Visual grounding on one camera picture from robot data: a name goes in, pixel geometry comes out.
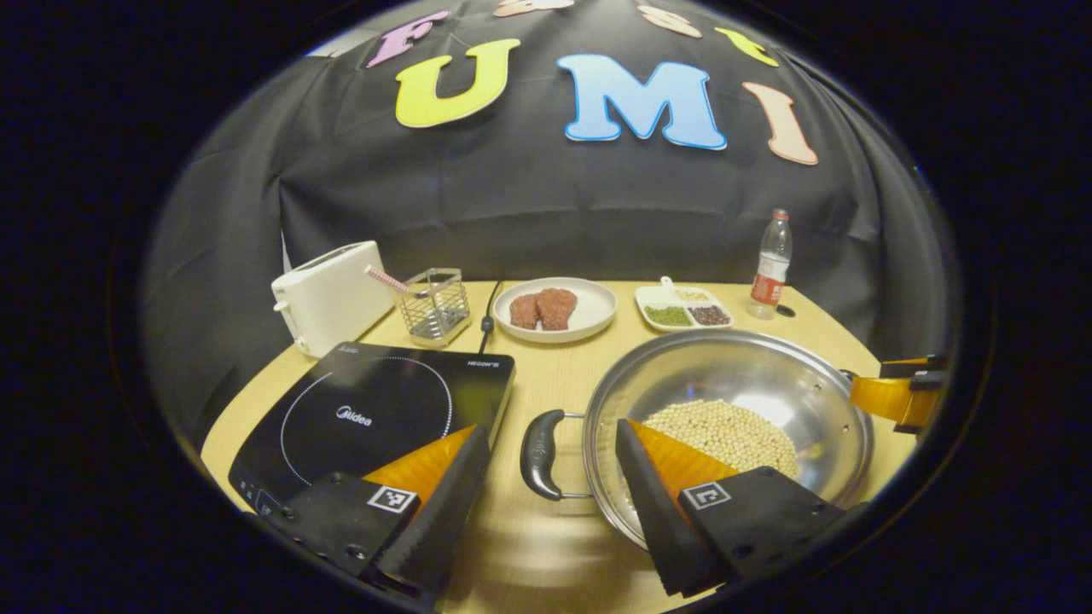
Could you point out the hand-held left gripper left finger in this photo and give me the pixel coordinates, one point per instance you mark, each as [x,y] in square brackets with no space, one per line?
[448,512]

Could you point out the white divided bean dish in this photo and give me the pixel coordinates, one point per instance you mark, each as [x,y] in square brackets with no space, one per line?
[682,314]

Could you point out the white toaster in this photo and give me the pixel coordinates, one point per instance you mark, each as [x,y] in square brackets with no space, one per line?
[333,298]

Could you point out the plastic water bottle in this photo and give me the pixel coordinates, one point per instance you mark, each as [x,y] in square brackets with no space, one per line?
[770,273]

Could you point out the black backdrop cloth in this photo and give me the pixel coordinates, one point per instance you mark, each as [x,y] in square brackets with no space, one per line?
[512,196]

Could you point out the pile of soybeans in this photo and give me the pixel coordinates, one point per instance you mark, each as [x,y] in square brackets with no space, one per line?
[725,431]

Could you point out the large red meat piece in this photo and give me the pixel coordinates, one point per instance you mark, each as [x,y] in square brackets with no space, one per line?
[557,309]

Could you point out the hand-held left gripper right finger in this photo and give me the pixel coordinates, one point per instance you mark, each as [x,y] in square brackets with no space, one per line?
[657,512]

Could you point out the stainless steel pot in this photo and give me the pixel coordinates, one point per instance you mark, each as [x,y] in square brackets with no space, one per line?
[725,367]

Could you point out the pink striped straw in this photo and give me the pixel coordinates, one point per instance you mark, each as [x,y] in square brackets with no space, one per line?
[388,280]

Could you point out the round white plate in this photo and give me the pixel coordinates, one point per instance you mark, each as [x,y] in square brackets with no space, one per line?
[593,309]

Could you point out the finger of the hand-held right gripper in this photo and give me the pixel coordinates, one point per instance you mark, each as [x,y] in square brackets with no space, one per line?
[891,399]
[913,367]

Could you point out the black induction cooktop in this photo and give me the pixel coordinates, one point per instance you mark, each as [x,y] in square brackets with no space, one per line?
[367,409]

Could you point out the small red meat piece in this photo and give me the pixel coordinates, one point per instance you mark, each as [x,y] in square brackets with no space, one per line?
[524,312]

